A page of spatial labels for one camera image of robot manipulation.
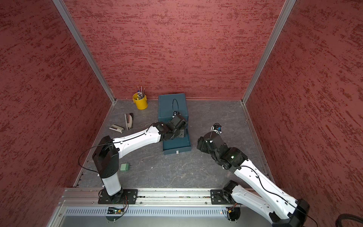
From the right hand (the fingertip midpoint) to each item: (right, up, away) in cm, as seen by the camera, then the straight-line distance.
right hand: (203, 144), depth 75 cm
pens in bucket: (-42, +31, +26) cm, 58 cm away
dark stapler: (-55, +15, +31) cm, 65 cm away
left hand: (-13, +5, +11) cm, 17 cm away
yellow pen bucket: (-45, +24, +36) cm, 63 cm away
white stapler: (-59, +6, +25) cm, 65 cm away
